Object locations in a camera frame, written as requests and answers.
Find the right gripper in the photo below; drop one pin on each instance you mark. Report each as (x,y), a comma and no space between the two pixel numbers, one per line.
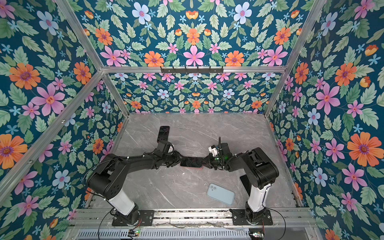
(209,159)

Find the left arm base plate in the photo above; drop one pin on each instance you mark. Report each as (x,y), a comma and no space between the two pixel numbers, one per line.
(136,217)

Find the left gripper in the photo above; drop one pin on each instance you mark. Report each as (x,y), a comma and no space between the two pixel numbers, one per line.
(177,159)

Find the black smartphone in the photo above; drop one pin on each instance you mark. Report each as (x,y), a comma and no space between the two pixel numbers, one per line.
(246,183)
(192,162)

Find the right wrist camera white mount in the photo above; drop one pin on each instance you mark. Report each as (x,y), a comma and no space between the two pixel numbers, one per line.
(213,150)

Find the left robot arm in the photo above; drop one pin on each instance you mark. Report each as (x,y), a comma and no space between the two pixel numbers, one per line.
(108,178)

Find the pink phone case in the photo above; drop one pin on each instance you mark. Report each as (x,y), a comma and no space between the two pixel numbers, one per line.
(192,168)

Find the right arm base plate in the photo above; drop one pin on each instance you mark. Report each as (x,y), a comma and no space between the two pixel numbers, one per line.
(246,217)

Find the black hook rail bracket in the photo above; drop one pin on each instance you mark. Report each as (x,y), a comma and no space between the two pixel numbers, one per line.
(189,70)

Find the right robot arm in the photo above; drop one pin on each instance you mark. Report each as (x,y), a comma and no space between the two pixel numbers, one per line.
(259,169)

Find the white vented cable duct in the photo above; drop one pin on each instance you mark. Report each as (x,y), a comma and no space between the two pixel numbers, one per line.
(164,234)

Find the aluminium front rail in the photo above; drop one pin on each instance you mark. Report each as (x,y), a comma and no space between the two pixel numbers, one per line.
(192,218)

